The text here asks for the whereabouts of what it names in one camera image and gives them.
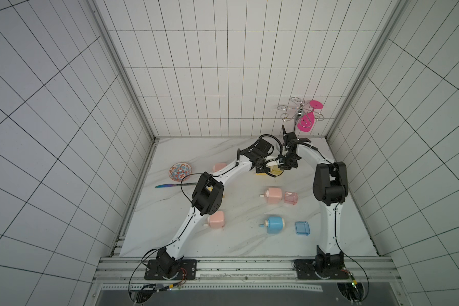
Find pink sharpener top row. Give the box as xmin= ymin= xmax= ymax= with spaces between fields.
xmin=212 ymin=163 xmax=228 ymax=173

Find pink sharpener row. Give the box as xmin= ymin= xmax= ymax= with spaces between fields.
xmin=212 ymin=163 xmax=228 ymax=173
xmin=204 ymin=210 xmax=226 ymax=230

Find pink sharpener bottom row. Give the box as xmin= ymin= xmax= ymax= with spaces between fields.
xmin=204 ymin=210 xmax=226 ymax=230

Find yellow tray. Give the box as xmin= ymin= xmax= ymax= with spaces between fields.
xmin=270 ymin=165 xmax=284 ymax=177

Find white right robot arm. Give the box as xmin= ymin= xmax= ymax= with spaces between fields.
xmin=279 ymin=127 xmax=349 ymax=279

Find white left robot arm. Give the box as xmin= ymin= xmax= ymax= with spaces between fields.
xmin=154 ymin=134 xmax=284 ymax=279

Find pink sharpener right middle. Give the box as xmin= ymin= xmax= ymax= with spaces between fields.
xmin=260 ymin=187 xmax=283 ymax=205

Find pink tray right middle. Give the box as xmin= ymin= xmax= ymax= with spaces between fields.
xmin=283 ymin=191 xmax=298 ymax=205

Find blue pencil sharpener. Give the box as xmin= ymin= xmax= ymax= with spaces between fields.
xmin=259 ymin=216 xmax=285 ymax=235

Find blue transparent tray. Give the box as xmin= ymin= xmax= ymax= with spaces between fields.
xmin=295 ymin=221 xmax=311 ymax=236

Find pink plastic wine glass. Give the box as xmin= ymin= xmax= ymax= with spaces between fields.
xmin=297 ymin=100 xmax=324 ymax=133

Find chrome glass rack stand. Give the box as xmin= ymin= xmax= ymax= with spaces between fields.
xmin=277 ymin=97 xmax=310 ymax=131

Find patterned ceramic bowl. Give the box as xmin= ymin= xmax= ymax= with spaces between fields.
xmin=168 ymin=162 xmax=193 ymax=182

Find iridescent pen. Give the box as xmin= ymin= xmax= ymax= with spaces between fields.
xmin=155 ymin=182 xmax=197 ymax=189

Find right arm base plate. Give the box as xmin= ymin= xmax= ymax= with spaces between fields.
xmin=293 ymin=259 xmax=349 ymax=281

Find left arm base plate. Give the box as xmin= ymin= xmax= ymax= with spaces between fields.
xmin=144 ymin=259 xmax=198 ymax=281

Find aluminium mounting rail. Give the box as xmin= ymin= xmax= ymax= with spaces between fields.
xmin=93 ymin=256 xmax=400 ymax=287

